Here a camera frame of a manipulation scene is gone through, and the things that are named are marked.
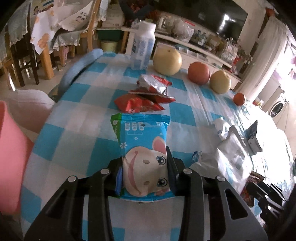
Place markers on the dark wooden chair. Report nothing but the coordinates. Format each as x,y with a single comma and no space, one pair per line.
17,53

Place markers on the red apple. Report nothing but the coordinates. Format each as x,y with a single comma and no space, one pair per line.
198,73

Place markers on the red brown snack packet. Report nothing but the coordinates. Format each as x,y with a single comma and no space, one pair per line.
254,179

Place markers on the white plastic mailer bag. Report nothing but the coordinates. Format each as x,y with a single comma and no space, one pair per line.
229,158

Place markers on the small orange tangerine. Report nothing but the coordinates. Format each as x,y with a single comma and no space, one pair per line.
239,99

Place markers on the green waste basket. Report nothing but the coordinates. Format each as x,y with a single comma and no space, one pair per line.
109,46

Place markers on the white washing machine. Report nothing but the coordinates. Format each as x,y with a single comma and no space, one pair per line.
278,107

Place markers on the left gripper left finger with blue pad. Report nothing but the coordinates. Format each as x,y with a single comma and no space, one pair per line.
119,177

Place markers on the red white snack wrapper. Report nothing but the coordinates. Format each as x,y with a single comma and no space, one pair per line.
150,83

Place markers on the wooden dining chair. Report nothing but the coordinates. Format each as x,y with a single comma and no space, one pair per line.
87,30

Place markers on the black flat television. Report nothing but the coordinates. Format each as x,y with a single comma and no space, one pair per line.
223,17

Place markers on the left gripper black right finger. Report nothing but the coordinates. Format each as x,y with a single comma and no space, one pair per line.
172,170

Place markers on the white TV cabinet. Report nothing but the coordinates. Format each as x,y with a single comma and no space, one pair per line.
191,53

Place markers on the blue cartoon snack packet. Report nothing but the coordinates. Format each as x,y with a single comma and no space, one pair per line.
143,157

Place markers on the pink plastic trash bin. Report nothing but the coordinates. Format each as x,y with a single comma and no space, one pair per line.
15,148

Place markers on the dining table with cloth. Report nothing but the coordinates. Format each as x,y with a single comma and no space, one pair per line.
47,24

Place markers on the white blue milk bottle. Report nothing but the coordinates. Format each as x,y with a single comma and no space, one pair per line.
143,44

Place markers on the blue white checkered tablecloth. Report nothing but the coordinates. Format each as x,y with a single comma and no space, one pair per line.
78,137

